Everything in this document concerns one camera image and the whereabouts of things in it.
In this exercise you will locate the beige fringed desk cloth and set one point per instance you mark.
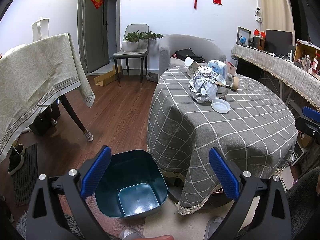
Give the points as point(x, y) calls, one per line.
point(306, 85)

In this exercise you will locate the blue tissue pack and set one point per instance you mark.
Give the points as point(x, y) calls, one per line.
point(219, 67)

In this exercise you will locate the framed picture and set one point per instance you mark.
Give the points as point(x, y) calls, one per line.
point(245, 33)

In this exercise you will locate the silver foil paper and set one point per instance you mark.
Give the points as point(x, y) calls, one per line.
point(202, 85)

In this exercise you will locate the black computer monitor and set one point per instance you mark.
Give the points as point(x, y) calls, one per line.
point(278, 41)

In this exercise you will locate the grey checked tablecloth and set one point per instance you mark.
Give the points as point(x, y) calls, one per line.
point(258, 133)

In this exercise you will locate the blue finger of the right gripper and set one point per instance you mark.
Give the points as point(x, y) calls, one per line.
point(311, 114)

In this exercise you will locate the white potted plant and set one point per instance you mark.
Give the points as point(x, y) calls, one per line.
point(137, 40)

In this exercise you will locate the red door fu sticker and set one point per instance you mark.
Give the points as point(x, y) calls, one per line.
point(97, 3)

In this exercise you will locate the flat cardboard box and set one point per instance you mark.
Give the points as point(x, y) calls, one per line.
point(108, 77)

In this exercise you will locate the grey dining chair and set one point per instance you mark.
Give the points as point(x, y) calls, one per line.
point(141, 54)

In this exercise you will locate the dark wooden table leg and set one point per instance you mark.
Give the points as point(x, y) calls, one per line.
point(67, 106)

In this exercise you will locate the grey green door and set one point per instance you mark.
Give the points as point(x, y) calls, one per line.
point(92, 35)

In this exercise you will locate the brown tape roll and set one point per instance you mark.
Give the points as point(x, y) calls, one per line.
point(235, 83)

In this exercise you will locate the white security camera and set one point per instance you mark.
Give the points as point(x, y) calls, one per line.
point(258, 14)

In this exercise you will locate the red white paper box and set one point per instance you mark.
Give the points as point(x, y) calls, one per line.
point(231, 69)

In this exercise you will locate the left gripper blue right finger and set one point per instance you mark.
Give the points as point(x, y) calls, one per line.
point(227, 174)

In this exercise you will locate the wooden desk organizer shelf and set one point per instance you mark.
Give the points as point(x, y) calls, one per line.
point(307, 57)

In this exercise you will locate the beige curtain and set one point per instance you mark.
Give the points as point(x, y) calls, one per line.
point(276, 15)

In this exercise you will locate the small blue globe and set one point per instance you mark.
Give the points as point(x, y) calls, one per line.
point(242, 40)

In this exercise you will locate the beige patterned tablecloth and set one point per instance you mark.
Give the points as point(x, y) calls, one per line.
point(33, 77)

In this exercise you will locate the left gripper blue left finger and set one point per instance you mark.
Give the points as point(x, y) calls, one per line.
point(93, 170)

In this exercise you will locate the dark teal trash bin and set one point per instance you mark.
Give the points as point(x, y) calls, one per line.
point(132, 186)

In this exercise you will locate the dark slip-on shoe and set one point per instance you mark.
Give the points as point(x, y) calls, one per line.
point(16, 159)

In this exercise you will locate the dark floor mat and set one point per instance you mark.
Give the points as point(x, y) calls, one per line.
point(26, 177)

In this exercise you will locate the black handbag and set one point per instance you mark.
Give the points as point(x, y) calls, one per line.
point(182, 54)

